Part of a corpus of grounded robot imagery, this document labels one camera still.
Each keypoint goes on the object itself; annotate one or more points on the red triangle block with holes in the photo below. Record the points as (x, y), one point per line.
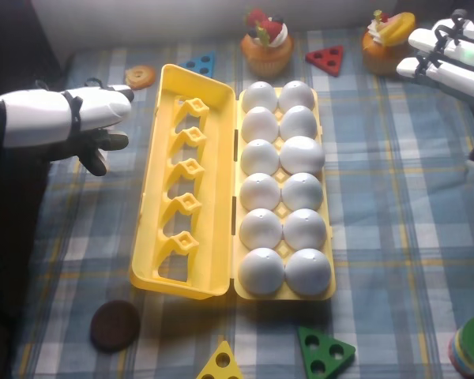
(326, 59)

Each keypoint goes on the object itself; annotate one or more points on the tan round toy biscuit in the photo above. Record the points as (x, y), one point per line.
(140, 77)

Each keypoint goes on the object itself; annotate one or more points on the yellow triangle block with holes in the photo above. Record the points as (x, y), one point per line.
(221, 369)

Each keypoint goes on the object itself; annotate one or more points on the blue plaid tablecloth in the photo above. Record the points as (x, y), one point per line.
(379, 237)

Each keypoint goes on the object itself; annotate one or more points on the toy cupcake with peach slice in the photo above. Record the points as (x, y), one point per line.
(383, 51)

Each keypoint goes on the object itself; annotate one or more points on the white plastic egg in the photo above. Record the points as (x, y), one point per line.
(262, 272)
(298, 122)
(304, 229)
(259, 96)
(308, 272)
(260, 192)
(302, 154)
(296, 95)
(259, 124)
(260, 229)
(259, 158)
(302, 193)

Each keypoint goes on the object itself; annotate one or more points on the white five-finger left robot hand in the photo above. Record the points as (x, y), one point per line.
(35, 118)

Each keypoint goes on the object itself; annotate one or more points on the blue triangle block with holes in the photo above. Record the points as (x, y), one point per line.
(197, 65)

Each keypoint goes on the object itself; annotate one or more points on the chocolate sandwich cookie toy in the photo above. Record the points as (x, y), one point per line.
(115, 325)

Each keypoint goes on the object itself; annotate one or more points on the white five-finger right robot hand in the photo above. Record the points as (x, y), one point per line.
(458, 71)

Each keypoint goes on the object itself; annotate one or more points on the yellow egg carton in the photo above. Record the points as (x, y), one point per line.
(217, 197)

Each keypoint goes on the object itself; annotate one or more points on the green triangle block with holes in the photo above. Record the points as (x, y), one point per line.
(324, 351)

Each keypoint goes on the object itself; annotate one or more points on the toy cupcake with strawberries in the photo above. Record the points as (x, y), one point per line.
(266, 51)

